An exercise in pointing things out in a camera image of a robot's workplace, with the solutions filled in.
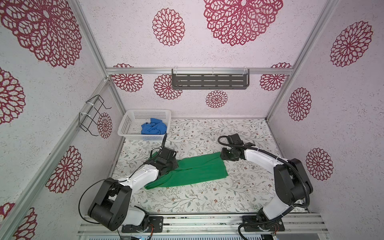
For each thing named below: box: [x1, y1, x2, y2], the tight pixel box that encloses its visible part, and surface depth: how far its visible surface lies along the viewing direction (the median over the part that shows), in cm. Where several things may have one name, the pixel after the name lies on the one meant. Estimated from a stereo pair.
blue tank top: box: [141, 118, 167, 135], surface depth 105 cm
